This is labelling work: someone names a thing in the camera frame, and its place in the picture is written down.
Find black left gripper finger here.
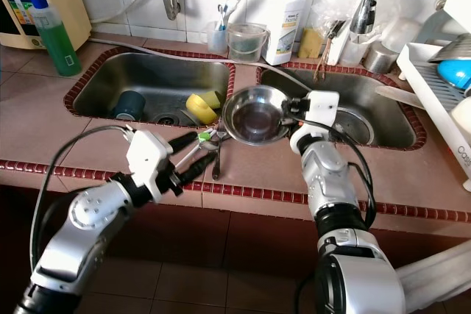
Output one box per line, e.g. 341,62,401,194
178,154,214,185
168,132,201,154

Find white green training chopsticks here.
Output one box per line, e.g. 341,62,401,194
175,130,225,175

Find stainless steel bowl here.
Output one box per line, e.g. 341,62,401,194
222,85,294,146

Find dark teal plastic cup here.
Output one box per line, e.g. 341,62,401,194
114,90,146,121

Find steel fork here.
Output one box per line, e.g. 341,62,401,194
210,132,229,154

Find yellow green sponge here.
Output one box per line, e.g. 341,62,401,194
202,90,223,109

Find white dish brush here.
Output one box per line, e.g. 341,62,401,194
313,20,353,83

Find clear plastic bucket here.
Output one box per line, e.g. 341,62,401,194
227,23,269,63

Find white detergent bottle yellow cap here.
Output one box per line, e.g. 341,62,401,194
263,0,307,66

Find clear plastic container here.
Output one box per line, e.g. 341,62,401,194
339,33,369,66

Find stainless steel sink basin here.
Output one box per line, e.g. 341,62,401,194
72,52,229,128
260,68,424,149

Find clear toothbrush cup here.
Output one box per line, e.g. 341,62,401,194
206,21,229,54

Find steel cup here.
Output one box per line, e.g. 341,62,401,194
364,40,400,74

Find cream plastic paddle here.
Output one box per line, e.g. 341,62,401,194
374,85,428,111

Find clear plastic bag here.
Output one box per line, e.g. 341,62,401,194
308,0,376,35

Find blue toothbrush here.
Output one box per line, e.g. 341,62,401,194
217,4,229,32

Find white toothbrush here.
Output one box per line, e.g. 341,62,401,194
224,0,242,32

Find white dish rack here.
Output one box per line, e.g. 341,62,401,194
396,0,471,193

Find frosted plastic container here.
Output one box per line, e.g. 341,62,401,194
379,16,424,51

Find green soap bottle blue cap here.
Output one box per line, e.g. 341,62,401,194
32,0,82,77

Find white ceramic mug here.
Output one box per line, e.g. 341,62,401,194
449,97,471,132

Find blue bowl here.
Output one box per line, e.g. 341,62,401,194
436,59,471,93

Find steel mixing bowl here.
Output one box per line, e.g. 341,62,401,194
427,33,471,63

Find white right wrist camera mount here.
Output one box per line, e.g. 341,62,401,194
289,90,341,157

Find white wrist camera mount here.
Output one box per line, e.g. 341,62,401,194
125,129,176,203
289,90,341,157

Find grey hose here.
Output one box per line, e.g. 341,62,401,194
92,38,311,99

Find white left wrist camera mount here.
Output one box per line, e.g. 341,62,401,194
125,129,176,203

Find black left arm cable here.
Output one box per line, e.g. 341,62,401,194
29,124,137,271

